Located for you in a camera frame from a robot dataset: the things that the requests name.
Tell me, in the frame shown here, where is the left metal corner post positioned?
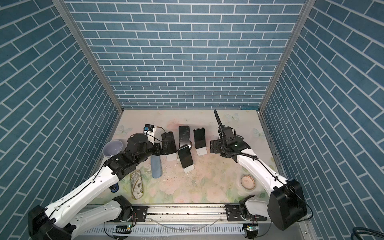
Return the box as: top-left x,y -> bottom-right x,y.
52,0 -> 124,114

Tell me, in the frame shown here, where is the tape roll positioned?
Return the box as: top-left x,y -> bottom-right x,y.
240,175 -> 256,190

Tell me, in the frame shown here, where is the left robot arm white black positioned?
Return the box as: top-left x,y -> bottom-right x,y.
28,132 -> 162,240

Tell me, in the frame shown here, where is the teal phone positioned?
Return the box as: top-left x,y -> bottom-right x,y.
177,145 -> 194,169

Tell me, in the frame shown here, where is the patterned glasses case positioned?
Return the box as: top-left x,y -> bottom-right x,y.
130,170 -> 144,200

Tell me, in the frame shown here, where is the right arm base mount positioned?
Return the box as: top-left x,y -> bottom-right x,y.
224,204 -> 267,222

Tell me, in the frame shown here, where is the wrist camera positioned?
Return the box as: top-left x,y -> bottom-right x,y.
223,126 -> 237,139
143,124 -> 155,136

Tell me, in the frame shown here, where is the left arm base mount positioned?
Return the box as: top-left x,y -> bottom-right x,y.
114,206 -> 149,223

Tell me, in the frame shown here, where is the white stand front centre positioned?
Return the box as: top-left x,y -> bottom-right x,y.
183,165 -> 195,173

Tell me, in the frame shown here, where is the black cable bottom right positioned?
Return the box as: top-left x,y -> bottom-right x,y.
350,226 -> 384,240

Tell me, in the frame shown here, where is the right metal corner post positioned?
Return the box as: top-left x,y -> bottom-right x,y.
259,0 -> 316,113

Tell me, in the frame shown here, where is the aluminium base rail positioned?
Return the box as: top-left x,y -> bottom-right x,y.
61,203 -> 313,226

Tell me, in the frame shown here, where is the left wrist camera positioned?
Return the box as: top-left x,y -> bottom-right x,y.
143,124 -> 155,136

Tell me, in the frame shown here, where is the black phone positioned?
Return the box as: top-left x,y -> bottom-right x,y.
193,128 -> 206,149
179,126 -> 191,144

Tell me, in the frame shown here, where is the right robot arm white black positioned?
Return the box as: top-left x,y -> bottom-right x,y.
210,139 -> 308,231

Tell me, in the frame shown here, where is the purple phone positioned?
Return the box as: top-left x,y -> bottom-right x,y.
161,132 -> 177,155

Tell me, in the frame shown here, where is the white stand far left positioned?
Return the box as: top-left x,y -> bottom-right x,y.
166,153 -> 178,162

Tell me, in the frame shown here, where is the white folding stand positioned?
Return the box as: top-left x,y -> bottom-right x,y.
196,147 -> 208,156

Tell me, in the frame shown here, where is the metal corner post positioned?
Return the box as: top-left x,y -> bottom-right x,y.
52,0 -> 124,114
259,0 -> 316,113

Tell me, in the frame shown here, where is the white vented cable duct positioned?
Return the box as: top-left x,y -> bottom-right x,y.
82,224 -> 245,237

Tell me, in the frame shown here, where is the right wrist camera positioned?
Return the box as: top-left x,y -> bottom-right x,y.
223,126 -> 237,139

